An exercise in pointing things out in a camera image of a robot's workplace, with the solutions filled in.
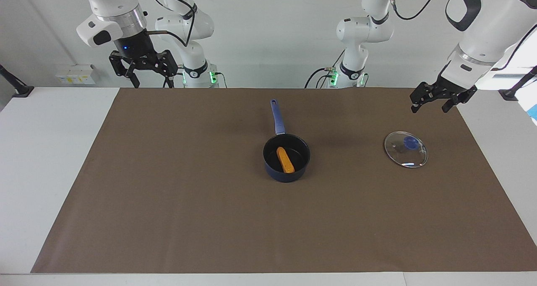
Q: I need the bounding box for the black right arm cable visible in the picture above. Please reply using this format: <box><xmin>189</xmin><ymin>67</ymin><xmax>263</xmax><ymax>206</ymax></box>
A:
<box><xmin>143</xmin><ymin>0</ymin><xmax>198</xmax><ymax>47</ymax></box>

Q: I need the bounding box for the brown table mat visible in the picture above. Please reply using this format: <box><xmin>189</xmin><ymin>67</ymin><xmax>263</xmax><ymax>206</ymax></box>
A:
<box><xmin>31</xmin><ymin>88</ymin><xmax>537</xmax><ymax>274</ymax></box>

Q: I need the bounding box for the glass lid blue knob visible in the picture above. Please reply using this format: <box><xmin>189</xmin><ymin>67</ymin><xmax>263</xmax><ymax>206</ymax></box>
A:
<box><xmin>384</xmin><ymin>131</ymin><xmax>429</xmax><ymax>169</ymax></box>

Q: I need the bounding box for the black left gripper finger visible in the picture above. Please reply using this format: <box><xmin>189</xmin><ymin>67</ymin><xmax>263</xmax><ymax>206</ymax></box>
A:
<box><xmin>441</xmin><ymin>86</ymin><xmax>478</xmax><ymax>113</ymax></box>
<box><xmin>410</xmin><ymin>82</ymin><xmax>439</xmax><ymax>114</ymax></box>

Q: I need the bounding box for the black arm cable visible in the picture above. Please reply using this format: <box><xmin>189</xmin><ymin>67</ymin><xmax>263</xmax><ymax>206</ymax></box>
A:
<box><xmin>388</xmin><ymin>0</ymin><xmax>537</xmax><ymax>71</ymax></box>
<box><xmin>143</xmin><ymin>0</ymin><xmax>198</xmax><ymax>47</ymax></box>

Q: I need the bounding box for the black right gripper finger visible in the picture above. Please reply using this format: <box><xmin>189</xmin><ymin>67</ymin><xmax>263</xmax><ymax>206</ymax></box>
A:
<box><xmin>145</xmin><ymin>50</ymin><xmax>179</xmax><ymax>88</ymax></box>
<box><xmin>109</xmin><ymin>51</ymin><xmax>140</xmax><ymax>89</ymax></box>

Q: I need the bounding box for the black camera stand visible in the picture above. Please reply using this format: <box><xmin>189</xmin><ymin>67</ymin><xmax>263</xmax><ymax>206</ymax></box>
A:
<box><xmin>498</xmin><ymin>66</ymin><xmax>537</xmax><ymax>101</ymax></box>
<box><xmin>0</xmin><ymin>64</ymin><xmax>34</xmax><ymax>98</ymax></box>

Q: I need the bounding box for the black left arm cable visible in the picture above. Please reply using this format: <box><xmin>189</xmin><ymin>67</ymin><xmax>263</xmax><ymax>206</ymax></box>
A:
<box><xmin>388</xmin><ymin>0</ymin><xmax>537</xmax><ymax>71</ymax></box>

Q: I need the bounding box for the yellow toy corn cob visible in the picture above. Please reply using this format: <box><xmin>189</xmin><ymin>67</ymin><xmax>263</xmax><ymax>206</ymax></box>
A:
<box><xmin>276</xmin><ymin>147</ymin><xmax>295</xmax><ymax>174</ymax></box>

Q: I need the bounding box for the dark blue pot purple handle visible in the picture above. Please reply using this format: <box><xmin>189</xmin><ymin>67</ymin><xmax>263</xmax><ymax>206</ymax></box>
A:
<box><xmin>263</xmin><ymin>99</ymin><xmax>311</xmax><ymax>183</ymax></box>

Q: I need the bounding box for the white wall socket box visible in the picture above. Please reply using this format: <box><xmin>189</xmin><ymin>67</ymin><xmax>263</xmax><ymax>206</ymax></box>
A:
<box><xmin>56</xmin><ymin>65</ymin><xmax>96</xmax><ymax>85</ymax></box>

